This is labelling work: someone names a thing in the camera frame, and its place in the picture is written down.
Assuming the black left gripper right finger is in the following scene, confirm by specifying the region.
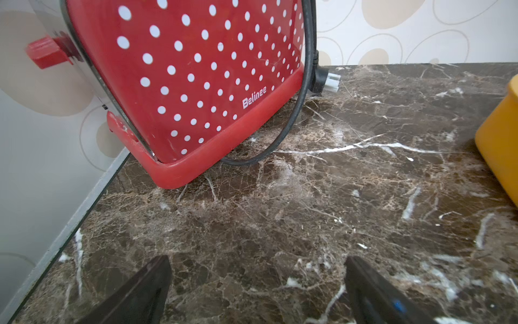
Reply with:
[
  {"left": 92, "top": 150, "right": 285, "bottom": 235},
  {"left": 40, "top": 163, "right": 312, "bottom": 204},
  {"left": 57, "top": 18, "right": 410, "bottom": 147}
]
[{"left": 345, "top": 256, "right": 436, "bottom": 324}]

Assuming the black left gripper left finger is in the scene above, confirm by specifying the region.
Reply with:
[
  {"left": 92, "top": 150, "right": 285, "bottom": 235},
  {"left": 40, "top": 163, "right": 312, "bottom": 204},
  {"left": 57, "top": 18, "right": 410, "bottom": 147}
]
[{"left": 78, "top": 255, "right": 172, "bottom": 323}]

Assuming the yellow plastic storage tray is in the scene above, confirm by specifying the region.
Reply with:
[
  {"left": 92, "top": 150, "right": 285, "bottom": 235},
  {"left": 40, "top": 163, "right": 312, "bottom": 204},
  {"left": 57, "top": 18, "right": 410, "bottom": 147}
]
[{"left": 475, "top": 76, "right": 518, "bottom": 204}]

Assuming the red polka dot toaster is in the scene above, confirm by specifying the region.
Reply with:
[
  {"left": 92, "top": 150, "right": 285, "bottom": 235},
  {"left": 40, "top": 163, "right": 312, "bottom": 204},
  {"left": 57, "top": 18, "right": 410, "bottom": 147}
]
[{"left": 26, "top": 1, "right": 312, "bottom": 189}]

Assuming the black toaster power cable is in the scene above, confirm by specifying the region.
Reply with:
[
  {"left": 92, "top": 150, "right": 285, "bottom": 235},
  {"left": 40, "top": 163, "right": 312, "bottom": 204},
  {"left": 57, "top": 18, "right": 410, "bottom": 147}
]
[{"left": 220, "top": 0, "right": 341, "bottom": 167}]

